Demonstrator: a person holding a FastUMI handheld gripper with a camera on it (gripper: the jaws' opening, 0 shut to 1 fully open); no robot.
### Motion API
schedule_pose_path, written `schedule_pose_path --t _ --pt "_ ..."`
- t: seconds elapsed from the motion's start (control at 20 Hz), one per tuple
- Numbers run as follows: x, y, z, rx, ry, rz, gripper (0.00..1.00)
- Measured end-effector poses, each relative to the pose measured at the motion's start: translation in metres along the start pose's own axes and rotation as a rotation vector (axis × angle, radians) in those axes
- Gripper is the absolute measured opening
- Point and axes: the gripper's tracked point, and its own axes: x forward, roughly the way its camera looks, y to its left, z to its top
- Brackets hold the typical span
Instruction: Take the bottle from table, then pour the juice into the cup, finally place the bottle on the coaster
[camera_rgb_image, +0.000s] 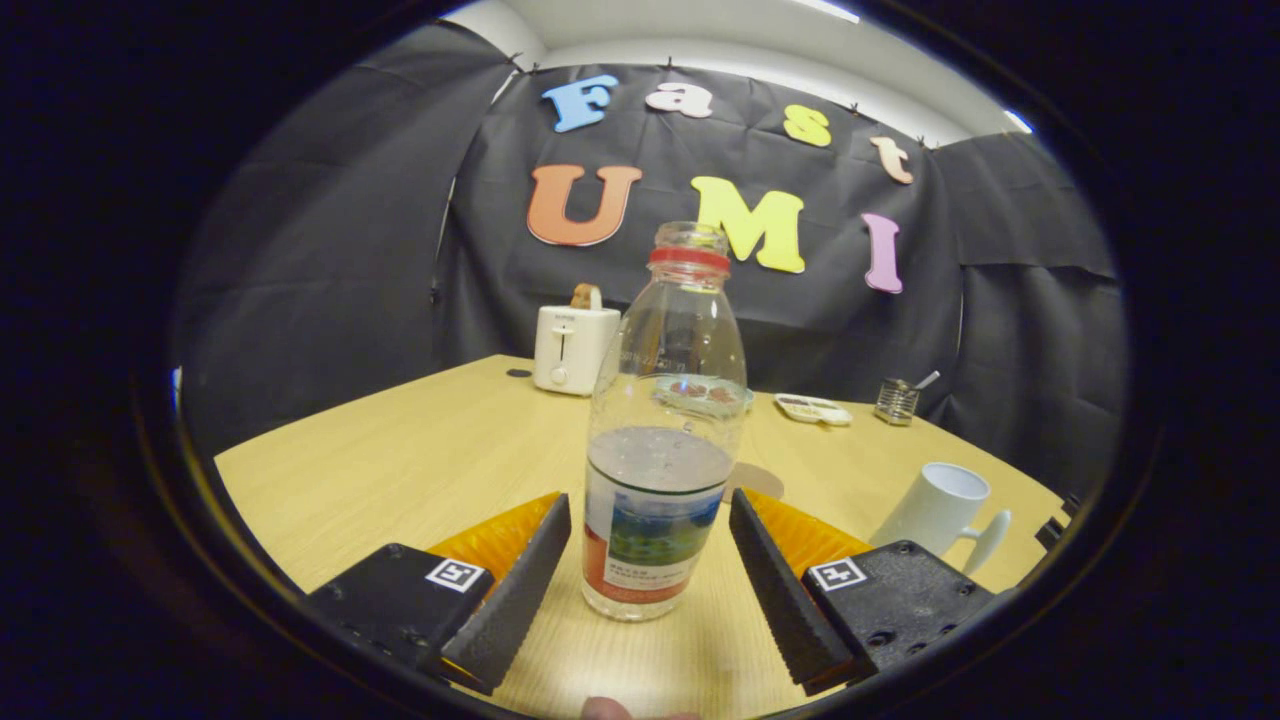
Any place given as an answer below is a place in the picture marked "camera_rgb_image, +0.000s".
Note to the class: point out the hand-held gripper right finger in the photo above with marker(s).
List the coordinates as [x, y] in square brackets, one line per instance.
[775, 590]

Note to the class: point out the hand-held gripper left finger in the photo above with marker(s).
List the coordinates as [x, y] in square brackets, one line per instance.
[520, 590]

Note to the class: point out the round brown coaster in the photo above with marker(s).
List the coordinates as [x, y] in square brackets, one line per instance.
[762, 480]

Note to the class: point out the clear plastic juice bottle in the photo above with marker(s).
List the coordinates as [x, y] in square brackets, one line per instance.
[660, 480]

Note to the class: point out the white cup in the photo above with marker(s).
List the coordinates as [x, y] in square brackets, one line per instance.
[930, 510]

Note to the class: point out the wooden table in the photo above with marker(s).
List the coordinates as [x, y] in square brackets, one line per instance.
[400, 470]

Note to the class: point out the white divided dish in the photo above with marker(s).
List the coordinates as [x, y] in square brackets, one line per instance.
[812, 410]

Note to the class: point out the small clear square jar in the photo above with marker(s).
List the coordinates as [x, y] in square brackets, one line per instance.
[896, 404]

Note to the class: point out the white toaster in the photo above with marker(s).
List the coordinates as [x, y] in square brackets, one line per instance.
[570, 350]

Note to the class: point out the small metal spoon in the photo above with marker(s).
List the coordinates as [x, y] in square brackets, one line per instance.
[928, 379]

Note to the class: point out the black table clamp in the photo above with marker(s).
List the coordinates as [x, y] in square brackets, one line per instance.
[1048, 533]
[1071, 504]

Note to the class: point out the toasted bread slice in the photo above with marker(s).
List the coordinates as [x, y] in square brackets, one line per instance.
[587, 297]

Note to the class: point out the black backdrop cloth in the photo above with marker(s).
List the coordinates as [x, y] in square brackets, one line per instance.
[330, 280]

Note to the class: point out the small ceiling light panel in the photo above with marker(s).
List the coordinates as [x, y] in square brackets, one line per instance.
[1018, 121]

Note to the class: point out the long ceiling light panel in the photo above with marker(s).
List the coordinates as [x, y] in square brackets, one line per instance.
[828, 9]

